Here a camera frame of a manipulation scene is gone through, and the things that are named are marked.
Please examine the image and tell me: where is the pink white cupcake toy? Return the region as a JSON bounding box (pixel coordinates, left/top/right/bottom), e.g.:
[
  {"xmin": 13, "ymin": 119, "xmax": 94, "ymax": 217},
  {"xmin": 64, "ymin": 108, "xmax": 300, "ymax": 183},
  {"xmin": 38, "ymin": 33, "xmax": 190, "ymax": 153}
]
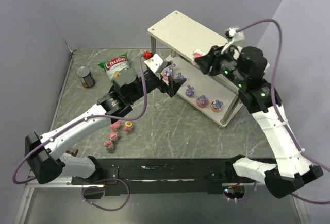
[{"xmin": 192, "ymin": 49, "xmax": 205, "ymax": 66}]

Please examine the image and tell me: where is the pink bunny red bow toy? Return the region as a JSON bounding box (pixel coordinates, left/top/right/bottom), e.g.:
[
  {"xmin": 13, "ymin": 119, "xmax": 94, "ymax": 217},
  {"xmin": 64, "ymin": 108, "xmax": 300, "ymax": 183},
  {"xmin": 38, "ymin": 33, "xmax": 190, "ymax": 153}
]
[{"xmin": 104, "ymin": 140, "xmax": 114, "ymax": 151}]

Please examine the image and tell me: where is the purple bunny blue ears toy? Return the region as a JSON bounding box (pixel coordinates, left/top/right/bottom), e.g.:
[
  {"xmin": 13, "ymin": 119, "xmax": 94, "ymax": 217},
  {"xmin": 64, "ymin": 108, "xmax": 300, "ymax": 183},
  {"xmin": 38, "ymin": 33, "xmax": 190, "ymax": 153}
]
[{"xmin": 175, "ymin": 72, "xmax": 184, "ymax": 79}]

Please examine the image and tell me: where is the white wooden two-tier shelf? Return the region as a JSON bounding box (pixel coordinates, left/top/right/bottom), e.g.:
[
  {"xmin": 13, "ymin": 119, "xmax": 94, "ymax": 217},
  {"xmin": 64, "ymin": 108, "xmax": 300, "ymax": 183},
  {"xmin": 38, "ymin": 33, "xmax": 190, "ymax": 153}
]
[{"xmin": 147, "ymin": 10, "xmax": 271, "ymax": 128}]

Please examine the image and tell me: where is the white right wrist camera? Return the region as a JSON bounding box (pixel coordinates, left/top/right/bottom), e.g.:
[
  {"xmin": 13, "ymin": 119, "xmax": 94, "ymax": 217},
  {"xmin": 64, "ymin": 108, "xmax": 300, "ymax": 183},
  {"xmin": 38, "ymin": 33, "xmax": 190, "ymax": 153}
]
[{"xmin": 225, "ymin": 27, "xmax": 245, "ymax": 46}]

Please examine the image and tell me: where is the green Chuba chips bag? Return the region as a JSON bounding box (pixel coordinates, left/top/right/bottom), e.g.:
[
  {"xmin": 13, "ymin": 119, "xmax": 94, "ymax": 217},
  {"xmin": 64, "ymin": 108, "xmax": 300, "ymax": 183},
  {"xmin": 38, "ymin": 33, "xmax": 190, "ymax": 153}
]
[{"xmin": 98, "ymin": 54, "xmax": 130, "ymax": 82}]

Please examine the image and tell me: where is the pink cup toy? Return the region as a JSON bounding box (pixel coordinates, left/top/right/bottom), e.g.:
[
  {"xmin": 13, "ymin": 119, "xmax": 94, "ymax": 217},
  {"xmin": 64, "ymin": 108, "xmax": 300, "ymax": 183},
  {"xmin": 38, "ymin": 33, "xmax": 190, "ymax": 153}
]
[{"xmin": 124, "ymin": 121, "xmax": 133, "ymax": 132}]

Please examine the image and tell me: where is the brown snack bar wrapper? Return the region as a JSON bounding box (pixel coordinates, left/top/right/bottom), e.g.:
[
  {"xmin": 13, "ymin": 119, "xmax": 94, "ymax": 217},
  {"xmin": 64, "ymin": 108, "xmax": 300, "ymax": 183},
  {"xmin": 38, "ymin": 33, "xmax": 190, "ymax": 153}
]
[{"xmin": 66, "ymin": 148, "xmax": 78, "ymax": 157}]

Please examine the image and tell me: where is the dark soda can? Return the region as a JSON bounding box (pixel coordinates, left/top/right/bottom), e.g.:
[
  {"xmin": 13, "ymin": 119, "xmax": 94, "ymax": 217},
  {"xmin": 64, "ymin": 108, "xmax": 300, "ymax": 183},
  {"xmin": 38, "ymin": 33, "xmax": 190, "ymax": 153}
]
[{"xmin": 76, "ymin": 66, "xmax": 95, "ymax": 88}]

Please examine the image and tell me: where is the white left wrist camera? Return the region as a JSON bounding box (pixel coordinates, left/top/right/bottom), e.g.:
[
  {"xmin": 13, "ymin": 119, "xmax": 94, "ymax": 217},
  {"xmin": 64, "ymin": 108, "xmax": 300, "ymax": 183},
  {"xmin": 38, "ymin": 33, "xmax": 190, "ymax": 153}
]
[{"xmin": 143, "ymin": 51, "xmax": 168, "ymax": 74}]

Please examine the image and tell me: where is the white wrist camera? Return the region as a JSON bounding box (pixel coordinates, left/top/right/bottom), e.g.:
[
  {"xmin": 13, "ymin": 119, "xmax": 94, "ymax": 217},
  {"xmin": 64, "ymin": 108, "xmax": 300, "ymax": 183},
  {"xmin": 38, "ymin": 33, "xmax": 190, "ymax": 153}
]
[
  {"xmin": 143, "ymin": 51, "xmax": 168, "ymax": 74},
  {"xmin": 225, "ymin": 27, "xmax": 245, "ymax": 46}
]

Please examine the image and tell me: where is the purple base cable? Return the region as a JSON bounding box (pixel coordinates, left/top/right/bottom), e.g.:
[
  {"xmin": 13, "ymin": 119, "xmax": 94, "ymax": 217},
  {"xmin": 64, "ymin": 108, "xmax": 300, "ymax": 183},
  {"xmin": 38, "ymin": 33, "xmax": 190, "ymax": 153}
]
[{"xmin": 81, "ymin": 179, "xmax": 130, "ymax": 212}]

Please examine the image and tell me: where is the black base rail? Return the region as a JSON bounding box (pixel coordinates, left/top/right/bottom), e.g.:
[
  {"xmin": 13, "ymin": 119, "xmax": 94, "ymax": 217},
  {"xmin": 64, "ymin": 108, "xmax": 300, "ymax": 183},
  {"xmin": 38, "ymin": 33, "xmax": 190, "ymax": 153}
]
[{"xmin": 71, "ymin": 158, "xmax": 253, "ymax": 196}]

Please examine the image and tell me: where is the small purple bunny head toy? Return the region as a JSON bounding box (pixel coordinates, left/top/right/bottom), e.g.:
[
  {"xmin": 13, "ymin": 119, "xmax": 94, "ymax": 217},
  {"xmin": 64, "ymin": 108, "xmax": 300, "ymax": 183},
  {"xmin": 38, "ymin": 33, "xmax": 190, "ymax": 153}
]
[{"xmin": 185, "ymin": 85, "xmax": 194, "ymax": 98}]

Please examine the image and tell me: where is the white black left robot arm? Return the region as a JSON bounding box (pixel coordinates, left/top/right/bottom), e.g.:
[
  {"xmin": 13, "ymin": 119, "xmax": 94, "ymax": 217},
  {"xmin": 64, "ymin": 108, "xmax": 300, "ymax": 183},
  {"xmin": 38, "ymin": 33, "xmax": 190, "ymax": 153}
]
[{"xmin": 25, "ymin": 69, "xmax": 186, "ymax": 184}]

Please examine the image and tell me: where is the pink bunny flower ring toy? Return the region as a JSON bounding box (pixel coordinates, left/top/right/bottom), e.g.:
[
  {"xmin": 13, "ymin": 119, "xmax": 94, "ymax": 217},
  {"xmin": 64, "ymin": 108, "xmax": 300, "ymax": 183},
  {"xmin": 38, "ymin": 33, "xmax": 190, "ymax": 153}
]
[{"xmin": 109, "ymin": 120, "xmax": 121, "ymax": 131}]

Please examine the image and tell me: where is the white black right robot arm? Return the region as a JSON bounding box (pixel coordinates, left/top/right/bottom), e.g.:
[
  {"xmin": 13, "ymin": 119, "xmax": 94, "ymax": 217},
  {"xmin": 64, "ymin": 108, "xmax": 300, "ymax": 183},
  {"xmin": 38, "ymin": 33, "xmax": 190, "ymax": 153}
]
[{"xmin": 194, "ymin": 46, "xmax": 323, "ymax": 198}]

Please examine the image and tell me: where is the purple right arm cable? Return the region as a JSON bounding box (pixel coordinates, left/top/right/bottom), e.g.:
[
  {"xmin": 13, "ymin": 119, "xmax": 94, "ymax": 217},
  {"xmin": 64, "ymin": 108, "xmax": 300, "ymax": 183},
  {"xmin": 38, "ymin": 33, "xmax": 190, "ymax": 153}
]
[{"xmin": 238, "ymin": 19, "xmax": 330, "ymax": 205}]

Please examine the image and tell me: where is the purple bunny pink base toy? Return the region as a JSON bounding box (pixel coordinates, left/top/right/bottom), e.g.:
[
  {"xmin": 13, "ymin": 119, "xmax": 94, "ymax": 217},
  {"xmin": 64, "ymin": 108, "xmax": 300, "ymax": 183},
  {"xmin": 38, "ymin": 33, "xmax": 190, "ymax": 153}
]
[{"xmin": 162, "ymin": 61, "xmax": 176, "ymax": 81}]

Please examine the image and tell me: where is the pink striped bunny toy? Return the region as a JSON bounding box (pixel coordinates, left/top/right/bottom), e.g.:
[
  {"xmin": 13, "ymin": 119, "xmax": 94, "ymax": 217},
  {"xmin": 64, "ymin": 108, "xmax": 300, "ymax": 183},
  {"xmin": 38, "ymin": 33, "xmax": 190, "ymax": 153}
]
[{"xmin": 108, "ymin": 132, "xmax": 119, "ymax": 143}]

